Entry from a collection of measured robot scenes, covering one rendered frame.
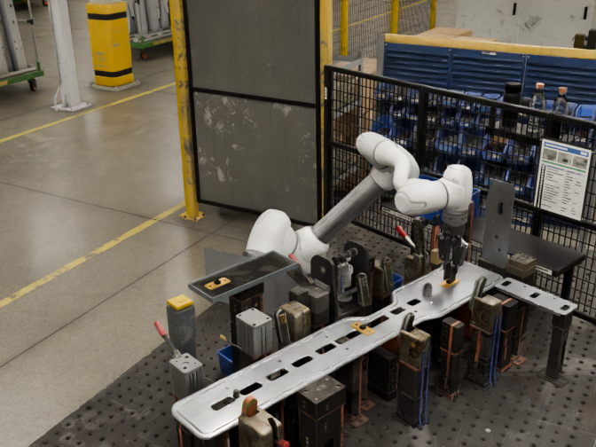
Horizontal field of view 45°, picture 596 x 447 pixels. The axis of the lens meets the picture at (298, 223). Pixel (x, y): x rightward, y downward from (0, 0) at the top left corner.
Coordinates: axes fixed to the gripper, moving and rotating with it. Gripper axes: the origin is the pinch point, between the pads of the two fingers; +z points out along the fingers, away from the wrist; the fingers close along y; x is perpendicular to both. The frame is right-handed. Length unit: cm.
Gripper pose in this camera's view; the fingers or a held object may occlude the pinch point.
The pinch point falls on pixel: (450, 271)
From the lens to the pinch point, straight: 275.9
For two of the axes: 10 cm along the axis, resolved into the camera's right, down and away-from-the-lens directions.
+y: 6.7, 3.0, -6.8
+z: 0.1, 9.1, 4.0
